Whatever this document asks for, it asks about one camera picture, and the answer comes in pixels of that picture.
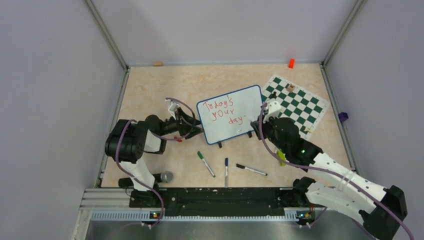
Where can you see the green white toy brick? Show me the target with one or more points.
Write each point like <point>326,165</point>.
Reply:
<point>282,159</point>

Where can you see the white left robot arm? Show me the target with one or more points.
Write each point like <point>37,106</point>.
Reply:
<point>130,140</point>

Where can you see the small wooden chess piece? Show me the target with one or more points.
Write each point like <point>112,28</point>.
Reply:
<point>308,130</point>

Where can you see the green white chess mat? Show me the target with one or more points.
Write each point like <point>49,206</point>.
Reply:
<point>303,107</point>

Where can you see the blue framed whiteboard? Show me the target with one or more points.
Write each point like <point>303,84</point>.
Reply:
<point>222,116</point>

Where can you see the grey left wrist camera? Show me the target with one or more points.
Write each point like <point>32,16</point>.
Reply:
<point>173,107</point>

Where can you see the blue whiteboard marker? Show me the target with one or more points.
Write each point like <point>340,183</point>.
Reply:
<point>226,175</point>

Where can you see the wooden cork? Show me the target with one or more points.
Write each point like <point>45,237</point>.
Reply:
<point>157,64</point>

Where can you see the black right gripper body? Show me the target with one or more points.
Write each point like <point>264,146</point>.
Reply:
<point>269,128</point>

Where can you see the orange block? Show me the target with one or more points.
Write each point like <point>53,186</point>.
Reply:
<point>291,63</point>

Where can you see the green whiteboard marker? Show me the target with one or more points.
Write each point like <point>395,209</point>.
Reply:
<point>206,164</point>

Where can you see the purple object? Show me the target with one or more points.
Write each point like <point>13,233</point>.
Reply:
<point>343,116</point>

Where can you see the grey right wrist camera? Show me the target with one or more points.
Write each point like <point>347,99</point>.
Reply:
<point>272,109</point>

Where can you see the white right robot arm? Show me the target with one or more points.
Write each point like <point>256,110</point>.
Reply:
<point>380,210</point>

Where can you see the black microphone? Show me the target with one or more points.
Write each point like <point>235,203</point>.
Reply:
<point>162,177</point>

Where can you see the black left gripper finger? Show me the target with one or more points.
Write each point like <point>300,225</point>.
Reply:
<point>188,133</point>
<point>187,120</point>

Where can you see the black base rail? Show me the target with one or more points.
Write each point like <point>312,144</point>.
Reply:
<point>220,202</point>

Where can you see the black whiteboard marker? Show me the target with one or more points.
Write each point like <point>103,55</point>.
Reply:
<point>240,166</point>

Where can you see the black chess pawn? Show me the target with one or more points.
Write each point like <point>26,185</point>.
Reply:
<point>273,95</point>

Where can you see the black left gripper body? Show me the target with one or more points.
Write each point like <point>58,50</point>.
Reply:
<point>169,126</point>

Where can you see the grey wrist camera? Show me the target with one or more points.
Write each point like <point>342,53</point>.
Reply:
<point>173,107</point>
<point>272,109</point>

